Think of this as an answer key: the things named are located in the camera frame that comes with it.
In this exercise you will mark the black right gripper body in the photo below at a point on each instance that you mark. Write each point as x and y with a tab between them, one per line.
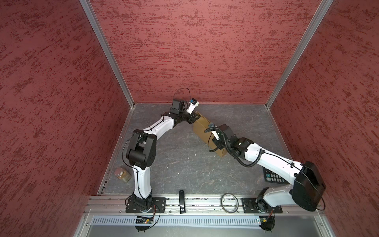
221	144

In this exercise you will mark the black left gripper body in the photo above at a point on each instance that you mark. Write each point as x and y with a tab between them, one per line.
184	116

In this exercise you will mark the brown cardboard box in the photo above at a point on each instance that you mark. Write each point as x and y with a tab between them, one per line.
199	126

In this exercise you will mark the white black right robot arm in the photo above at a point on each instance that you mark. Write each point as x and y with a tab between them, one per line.
305	185

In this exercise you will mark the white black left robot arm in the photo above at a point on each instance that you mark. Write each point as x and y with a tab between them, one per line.
142	148

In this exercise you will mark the black calculator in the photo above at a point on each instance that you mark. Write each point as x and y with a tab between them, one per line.
272	177

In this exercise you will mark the black handheld device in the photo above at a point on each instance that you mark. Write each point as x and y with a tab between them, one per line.
182	202

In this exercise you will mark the small glass jar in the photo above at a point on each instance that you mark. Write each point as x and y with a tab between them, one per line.
122	174

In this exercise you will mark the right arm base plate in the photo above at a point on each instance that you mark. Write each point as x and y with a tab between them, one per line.
252	206

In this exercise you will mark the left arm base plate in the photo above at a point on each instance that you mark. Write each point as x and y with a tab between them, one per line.
150	205

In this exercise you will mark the aluminium front rail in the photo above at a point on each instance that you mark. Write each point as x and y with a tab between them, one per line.
194	204

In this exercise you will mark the left rear aluminium corner post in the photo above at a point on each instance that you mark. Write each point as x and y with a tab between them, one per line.
90	13

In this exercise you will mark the aluminium corner post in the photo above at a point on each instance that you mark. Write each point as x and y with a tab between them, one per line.
302	45
90	13

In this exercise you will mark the white slotted cable duct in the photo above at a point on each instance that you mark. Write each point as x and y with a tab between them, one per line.
172	220

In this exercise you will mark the right rear aluminium corner post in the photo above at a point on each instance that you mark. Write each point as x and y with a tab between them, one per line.
302	45

